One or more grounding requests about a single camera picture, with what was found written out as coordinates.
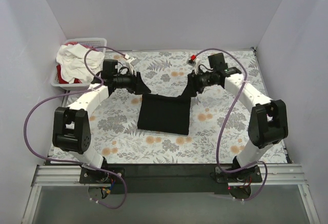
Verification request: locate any black t-shirt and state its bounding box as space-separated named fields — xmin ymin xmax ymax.
xmin=137 ymin=76 xmax=197 ymax=135

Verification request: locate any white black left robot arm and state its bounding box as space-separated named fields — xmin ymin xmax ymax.
xmin=52 ymin=58 xmax=151 ymax=183

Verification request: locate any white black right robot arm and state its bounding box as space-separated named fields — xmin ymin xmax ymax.
xmin=187 ymin=53 xmax=289 ymax=180

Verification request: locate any white plastic laundry basket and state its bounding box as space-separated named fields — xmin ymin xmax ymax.
xmin=50 ymin=38 xmax=107 ymax=91

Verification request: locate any white t-shirt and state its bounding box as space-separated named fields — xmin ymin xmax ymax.
xmin=55 ymin=43 xmax=106 ymax=84

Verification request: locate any red t-shirt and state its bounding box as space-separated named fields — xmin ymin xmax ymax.
xmin=55 ymin=42 xmax=103 ymax=85

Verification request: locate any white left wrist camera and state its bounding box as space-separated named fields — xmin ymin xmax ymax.
xmin=124 ymin=54 xmax=139 ymax=75

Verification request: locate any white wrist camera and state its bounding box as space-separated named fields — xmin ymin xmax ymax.
xmin=124 ymin=54 xmax=139 ymax=75
xmin=187 ymin=55 xmax=201 ymax=75

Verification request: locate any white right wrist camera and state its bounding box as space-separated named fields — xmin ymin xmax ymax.
xmin=187 ymin=55 xmax=201 ymax=75

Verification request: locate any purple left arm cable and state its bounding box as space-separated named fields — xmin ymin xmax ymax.
xmin=23 ymin=46 xmax=139 ymax=209

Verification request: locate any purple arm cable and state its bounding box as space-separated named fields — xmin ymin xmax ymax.
xmin=192 ymin=48 xmax=269 ymax=202
xmin=23 ymin=46 xmax=139 ymax=209

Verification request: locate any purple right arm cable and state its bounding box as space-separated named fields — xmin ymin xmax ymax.
xmin=192 ymin=48 xmax=269 ymax=202

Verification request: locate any aluminium frame rail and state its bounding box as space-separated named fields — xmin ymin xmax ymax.
xmin=22 ymin=164 xmax=320 ymax=223

